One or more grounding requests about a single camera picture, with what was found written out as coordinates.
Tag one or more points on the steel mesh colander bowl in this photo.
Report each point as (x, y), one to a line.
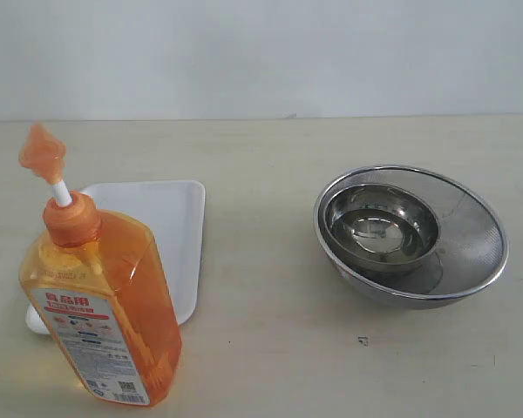
(471, 253)

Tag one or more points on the orange pump soap bottle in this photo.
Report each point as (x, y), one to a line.
(96, 280)

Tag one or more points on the white rectangular plastic tray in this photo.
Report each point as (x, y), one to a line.
(174, 212)

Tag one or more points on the small stainless steel bowl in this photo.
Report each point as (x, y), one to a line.
(380, 228)

